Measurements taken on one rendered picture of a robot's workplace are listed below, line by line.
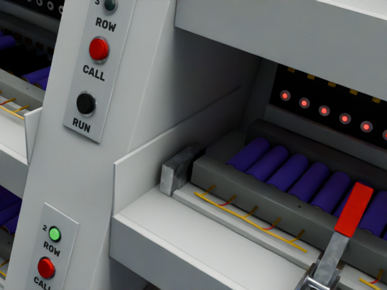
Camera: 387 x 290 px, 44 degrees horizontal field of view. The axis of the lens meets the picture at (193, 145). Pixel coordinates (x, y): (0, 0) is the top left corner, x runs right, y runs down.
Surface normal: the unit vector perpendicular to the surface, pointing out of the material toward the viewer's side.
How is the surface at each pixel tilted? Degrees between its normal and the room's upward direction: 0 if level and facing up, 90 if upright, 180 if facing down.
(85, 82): 90
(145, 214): 18
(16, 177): 108
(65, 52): 90
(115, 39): 90
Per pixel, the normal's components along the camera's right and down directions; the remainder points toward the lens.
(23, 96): -0.56, 0.38
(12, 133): 0.13, -0.84
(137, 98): -0.49, 0.11
